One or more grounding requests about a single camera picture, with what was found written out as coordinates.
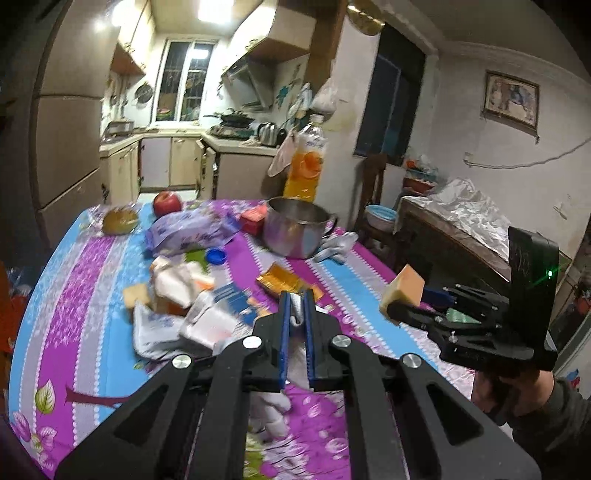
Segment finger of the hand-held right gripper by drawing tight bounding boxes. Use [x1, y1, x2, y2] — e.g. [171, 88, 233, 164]
[387, 301, 455, 340]
[421, 285, 509, 319]

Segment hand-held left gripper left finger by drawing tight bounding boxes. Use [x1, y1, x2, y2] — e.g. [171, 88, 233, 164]
[54, 292, 291, 480]

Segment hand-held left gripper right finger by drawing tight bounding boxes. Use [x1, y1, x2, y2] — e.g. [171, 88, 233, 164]
[302, 288, 541, 480]

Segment yellow sponge block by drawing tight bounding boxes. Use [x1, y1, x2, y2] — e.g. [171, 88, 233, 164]
[124, 284, 152, 311]
[379, 264, 426, 320]

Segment white tissue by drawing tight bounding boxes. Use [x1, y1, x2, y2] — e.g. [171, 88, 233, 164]
[249, 295, 320, 439]

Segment person's right forearm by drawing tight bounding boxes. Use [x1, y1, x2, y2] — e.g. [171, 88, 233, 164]
[508, 376, 591, 480]

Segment person's right hand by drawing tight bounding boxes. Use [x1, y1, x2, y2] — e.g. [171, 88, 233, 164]
[472, 369, 555, 414]

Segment dark wooden side table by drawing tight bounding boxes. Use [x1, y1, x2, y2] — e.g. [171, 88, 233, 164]
[394, 196, 514, 298]

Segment blue and white packet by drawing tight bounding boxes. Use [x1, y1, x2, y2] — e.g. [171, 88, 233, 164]
[212, 282, 274, 325]

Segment gold foil wrapper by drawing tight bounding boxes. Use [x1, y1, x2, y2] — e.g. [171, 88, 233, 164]
[256, 262, 324, 301]

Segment clear plastic sheet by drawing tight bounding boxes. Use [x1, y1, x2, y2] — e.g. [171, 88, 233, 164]
[427, 178, 511, 260]

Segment white work glove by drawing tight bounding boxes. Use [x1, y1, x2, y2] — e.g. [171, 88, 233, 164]
[314, 231, 360, 264]

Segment blue plastic basin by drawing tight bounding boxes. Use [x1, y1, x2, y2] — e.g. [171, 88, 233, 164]
[365, 204, 398, 232]

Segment steel pot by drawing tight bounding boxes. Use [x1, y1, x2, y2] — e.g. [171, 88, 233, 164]
[263, 196, 340, 259]

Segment red cardboard box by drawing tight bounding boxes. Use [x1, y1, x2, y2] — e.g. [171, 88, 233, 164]
[240, 205, 269, 236]

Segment stack of colourful bowls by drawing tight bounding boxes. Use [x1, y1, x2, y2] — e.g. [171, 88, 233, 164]
[402, 154, 439, 195]

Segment white patterned plastic bag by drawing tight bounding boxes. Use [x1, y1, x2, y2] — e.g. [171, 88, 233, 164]
[133, 302, 213, 361]

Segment wooden chair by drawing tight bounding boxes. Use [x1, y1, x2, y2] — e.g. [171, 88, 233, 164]
[355, 154, 403, 246]

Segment purple snack bag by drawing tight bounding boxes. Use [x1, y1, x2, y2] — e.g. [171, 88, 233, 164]
[145, 208, 242, 254]

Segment red apple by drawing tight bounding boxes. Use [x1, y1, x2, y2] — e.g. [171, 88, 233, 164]
[152, 191, 184, 219]

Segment orange juice bottle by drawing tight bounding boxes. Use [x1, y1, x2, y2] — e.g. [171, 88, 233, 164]
[283, 115, 327, 204]

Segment hanging cream pot holder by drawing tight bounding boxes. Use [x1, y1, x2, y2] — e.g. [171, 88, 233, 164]
[268, 131, 297, 178]

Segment bread bun in clear bag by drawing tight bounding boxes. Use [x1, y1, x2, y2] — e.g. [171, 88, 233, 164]
[91, 205, 142, 237]

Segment floral tablecloth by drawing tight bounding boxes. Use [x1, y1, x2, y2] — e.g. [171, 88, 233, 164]
[9, 198, 481, 480]

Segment steel kettle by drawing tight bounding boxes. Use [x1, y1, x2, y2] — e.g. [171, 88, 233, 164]
[257, 122, 287, 147]

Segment dark interior window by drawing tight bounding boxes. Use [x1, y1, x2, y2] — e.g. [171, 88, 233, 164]
[353, 23, 426, 165]

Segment cream kitchen base cabinets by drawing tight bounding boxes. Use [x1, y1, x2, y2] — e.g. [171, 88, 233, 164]
[99, 133, 279, 201]

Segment black wok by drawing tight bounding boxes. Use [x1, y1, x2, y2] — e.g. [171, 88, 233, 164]
[205, 111, 256, 128]

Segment hanging white plastic bag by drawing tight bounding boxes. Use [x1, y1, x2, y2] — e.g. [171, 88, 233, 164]
[311, 76, 341, 114]

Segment hanging blue towel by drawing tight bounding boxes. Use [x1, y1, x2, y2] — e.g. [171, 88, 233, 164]
[288, 83, 315, 123]

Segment steel range hood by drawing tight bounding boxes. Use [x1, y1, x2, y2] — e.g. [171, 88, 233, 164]
[221, 53, 278, 110]

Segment red plastic bag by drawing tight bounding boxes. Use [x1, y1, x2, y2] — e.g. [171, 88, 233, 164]
[0, 265, 27, 370]

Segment kitchen window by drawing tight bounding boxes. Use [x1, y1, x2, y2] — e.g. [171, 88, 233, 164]
[154, 39, 218, 123]

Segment round woven tray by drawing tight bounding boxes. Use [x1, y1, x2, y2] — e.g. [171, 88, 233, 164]
[346, 0, 387, 37]

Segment grey refrigerator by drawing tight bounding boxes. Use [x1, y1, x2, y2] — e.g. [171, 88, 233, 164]
[30, 2, 122, 237]

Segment white wall cable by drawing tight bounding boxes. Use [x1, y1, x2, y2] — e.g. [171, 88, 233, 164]
[463, 136, 591, 170]

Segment framed wall picture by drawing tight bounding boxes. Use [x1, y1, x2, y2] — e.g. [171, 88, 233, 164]
[481, 70, 541, 131]

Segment cream wall cabinet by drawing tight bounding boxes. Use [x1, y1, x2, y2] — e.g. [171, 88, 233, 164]
[111, 0, 156, 77]
[249, 0, 317, 63]

